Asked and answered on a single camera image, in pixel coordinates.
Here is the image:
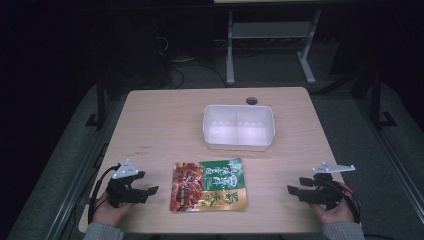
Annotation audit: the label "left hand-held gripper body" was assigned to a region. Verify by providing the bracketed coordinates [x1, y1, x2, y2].
[105, 159, 150, 209]

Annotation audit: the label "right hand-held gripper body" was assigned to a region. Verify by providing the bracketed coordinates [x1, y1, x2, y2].
[299, 161, 356, 211]

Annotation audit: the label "green and red food packet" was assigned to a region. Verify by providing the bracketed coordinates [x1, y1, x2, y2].
[168, 157, 250, 214]

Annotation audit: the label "white divided plastic container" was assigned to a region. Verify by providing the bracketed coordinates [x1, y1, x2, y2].
[201, 103, 277, 152]

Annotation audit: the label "person's right hand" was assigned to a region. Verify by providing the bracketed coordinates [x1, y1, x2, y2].
[309, 182, 356, 225]

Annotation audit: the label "person's left hand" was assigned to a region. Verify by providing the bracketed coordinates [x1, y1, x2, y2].
[92, 192, 135, 228]

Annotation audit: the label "black metal stand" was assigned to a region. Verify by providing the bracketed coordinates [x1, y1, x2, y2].
[85, 73, 108, 130]
[369, 68, 399, 130]

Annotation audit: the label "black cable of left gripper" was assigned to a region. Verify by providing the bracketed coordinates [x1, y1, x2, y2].
[87, 162, 122, 225]

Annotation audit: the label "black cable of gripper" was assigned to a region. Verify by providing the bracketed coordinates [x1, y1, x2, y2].
[87, 162, 122, 225]
[338, 182, 363, 225]

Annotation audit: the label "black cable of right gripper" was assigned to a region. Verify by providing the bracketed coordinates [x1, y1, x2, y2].
[338, 182, 363, 225]

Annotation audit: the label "metal floor rail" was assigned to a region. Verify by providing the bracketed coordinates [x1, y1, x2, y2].
[354, 98, 424, 214]
[46, 98, 125, 240]

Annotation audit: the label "black floor cables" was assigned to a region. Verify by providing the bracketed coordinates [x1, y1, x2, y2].
[151, 33, 231, 90]

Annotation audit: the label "white metal desk frame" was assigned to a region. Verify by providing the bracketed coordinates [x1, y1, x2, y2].
[213, 0, 334, 86]

